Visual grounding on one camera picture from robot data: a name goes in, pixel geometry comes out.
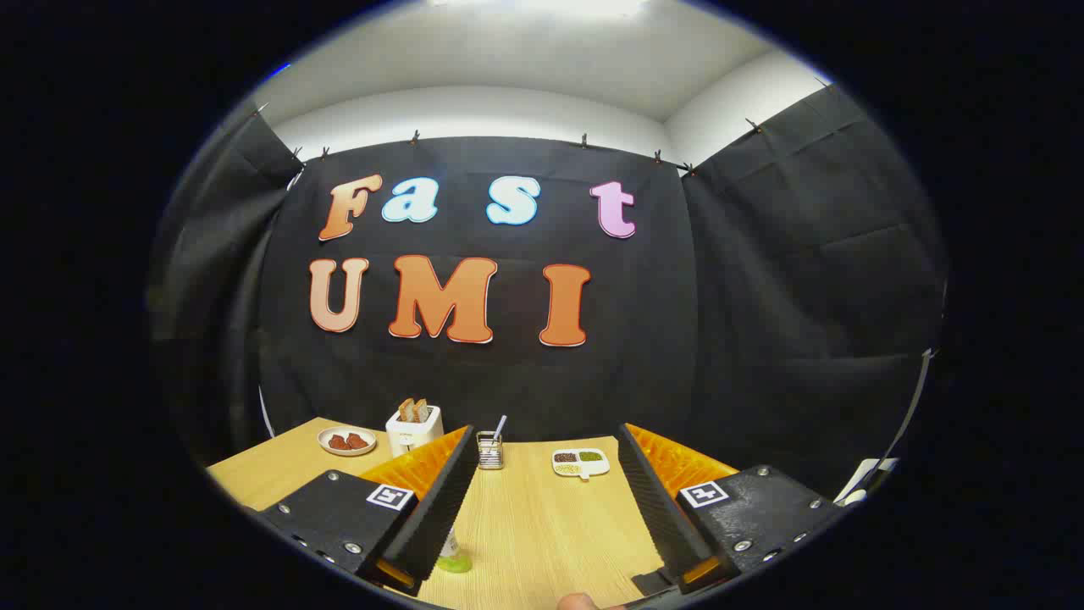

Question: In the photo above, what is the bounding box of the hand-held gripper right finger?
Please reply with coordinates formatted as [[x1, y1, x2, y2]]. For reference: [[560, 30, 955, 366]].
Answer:
[[616, 422, 848, 595]]

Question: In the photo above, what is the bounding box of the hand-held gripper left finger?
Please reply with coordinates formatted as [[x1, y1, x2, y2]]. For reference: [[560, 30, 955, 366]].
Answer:
[[254, 425, 480, 596]]

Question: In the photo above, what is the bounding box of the white green juice bottle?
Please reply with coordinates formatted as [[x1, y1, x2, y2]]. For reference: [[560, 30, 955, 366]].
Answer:
[[436, 526, 473, 574]]

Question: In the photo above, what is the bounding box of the white toaster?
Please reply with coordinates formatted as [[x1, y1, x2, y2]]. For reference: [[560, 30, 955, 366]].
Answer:
[[385, 406, 444, 458]]

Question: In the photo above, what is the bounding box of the white divided bean dish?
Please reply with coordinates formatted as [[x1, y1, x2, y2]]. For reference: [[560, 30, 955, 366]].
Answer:
[[552, 448, 611, 481]]

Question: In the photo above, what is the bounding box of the wooden table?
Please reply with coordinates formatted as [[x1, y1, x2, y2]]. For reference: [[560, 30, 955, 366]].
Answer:
[[206, 417, 731, 610]]

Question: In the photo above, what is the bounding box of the small white plate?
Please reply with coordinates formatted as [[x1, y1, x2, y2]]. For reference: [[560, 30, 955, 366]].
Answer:
[[318, 426, 377, 458]]

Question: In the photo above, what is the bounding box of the black backdrop cloth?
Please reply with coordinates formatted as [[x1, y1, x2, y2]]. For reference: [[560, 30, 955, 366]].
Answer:
[[148, 80, 948, 502]]

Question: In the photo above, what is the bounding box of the white flat object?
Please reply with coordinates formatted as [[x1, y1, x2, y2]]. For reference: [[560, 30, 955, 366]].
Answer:
[[834, 457, 899, 507]]

